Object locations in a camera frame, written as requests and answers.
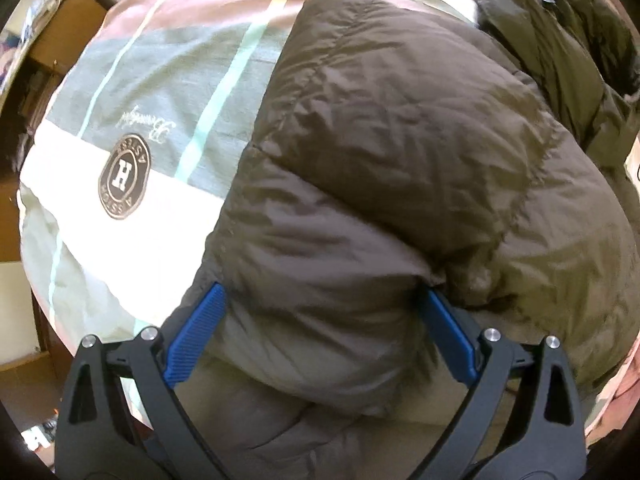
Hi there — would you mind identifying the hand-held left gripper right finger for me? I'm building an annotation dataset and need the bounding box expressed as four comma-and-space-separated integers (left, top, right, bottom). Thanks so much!
419, 287, 587, 480

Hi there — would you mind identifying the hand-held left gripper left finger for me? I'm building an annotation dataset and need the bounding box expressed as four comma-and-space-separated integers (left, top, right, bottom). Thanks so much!
54, 282, 228, 480

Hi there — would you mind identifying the brown puffer jacket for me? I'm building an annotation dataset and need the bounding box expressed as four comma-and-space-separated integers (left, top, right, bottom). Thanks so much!
165, 0, 640, 480

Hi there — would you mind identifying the pink cloth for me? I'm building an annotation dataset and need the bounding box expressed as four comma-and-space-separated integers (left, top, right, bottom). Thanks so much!
585, 320, 640, 451

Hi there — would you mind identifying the striped bed quilt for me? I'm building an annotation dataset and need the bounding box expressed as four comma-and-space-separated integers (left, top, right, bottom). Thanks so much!
16, 0, 506, 431

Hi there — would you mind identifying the olive green jacket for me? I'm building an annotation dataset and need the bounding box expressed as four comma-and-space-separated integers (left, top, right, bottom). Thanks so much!
472, 0, 640, 171

